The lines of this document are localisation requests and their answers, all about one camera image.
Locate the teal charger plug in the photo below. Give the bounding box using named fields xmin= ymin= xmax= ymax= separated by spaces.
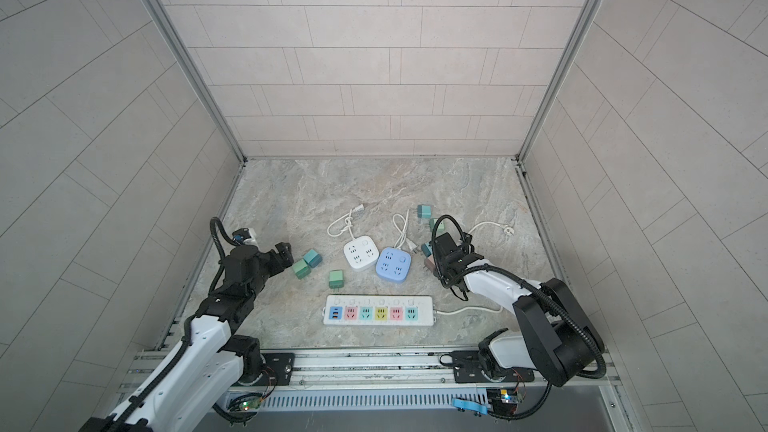
xmin=303 ymin=249 xmax=323 ymax=268
xmin=420 ymin=243 xmax=433 ymax=257
xmin=417 ymin=204 xmax=432 ymax=219

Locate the green charger plug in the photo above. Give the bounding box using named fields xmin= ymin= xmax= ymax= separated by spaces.
xmin=328 ymin=270 xmax=345 ymax=289
xmin=429 ymin=218 xmax=445 ymax=236
xmin=292 ymin=259 xmax=312 ymax=280

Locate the pink charger plug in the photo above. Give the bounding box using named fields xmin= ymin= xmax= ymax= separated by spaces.
xmin=424 ymin=256 xmax=436 ymax=273

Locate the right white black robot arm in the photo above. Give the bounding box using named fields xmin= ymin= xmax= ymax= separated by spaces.
xmin=430 ymin=233 xmax=607 ymax=387

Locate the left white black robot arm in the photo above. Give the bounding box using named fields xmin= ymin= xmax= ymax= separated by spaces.
xmin=80 ymin=242 xmax=294 ymax=431

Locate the blue square socket cube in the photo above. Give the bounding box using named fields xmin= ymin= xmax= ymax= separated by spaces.
xmin=375 ymin=247 xmax=412 ymax=283

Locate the white multicolour power strip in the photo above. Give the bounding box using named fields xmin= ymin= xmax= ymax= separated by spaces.
xmin=323 ymin=294 xmax=435 ymax=327

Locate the white square socket cube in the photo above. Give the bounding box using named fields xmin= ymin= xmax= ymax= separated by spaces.
xmin=343 ymin=235 xmax=380 ymax=271

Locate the left circuit board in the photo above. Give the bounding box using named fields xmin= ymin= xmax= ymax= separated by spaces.
xmin=228 ymin=393 xmax=264 ymax=413

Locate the circuit board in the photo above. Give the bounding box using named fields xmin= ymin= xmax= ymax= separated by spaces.
xmin=486 ymin=388 xmax=524 ymax=417
xmin=228 ymin=393 xmax=264 ymax=413

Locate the right circuit board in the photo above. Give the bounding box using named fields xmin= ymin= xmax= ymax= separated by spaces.
xmin=486 ymin=388 xmax=524 ymax=417

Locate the blue clip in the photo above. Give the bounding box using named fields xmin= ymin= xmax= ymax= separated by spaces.
xmin=452 ymin=398 xmax=488 ymax=416

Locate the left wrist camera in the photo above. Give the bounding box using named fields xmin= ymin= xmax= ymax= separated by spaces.
xmin=232 ymin=228 xmax=258 ymax=246

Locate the white power strip cable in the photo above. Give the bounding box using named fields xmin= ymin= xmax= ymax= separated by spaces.
xmin=433 ymin=220 xmax=517 ymax=317

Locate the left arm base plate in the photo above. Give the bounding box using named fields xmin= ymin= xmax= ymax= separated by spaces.
xmin=237 ymin=353 xmax=296 ymax=387

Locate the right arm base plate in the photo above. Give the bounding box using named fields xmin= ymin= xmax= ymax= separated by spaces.
xmin=440 ymin=350 xmax=535 ymax=384

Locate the aluminium mounting rail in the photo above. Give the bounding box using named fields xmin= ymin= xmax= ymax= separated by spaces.
xmin=122 ymin=344 xmax=622 ymax=395

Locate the white cube socket cable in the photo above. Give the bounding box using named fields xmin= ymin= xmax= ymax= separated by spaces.
xmin=326 ymin=203 xmax=366 ymax=239

